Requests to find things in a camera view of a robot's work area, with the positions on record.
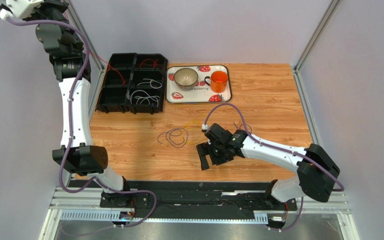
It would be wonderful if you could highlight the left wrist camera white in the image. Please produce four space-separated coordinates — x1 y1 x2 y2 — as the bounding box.
0 0 44 20

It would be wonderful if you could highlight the red cable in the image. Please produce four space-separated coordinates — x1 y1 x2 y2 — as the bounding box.
138 58 164 71

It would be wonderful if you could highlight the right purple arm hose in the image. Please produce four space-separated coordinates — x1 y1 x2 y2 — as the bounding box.
203 102 345 232

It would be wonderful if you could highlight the yellow cable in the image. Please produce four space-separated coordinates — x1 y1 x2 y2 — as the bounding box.
178 114 213 147

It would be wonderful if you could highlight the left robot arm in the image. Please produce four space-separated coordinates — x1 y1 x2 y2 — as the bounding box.
31 0 130 194

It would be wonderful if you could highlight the strawberry pattern tray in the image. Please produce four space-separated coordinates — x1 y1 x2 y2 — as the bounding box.
166 65 233 104

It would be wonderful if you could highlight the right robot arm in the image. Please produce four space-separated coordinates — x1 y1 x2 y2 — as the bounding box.
196 123 341 203

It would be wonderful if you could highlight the orange mug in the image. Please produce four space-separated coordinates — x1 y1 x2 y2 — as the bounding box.
204 70 229 93

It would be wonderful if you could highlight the black compartment bin organizer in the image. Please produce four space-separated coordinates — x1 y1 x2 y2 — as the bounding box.
95 52 169 114

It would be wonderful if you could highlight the beige ceramic bowl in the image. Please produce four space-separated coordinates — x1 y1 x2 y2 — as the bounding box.
174 67 199 91

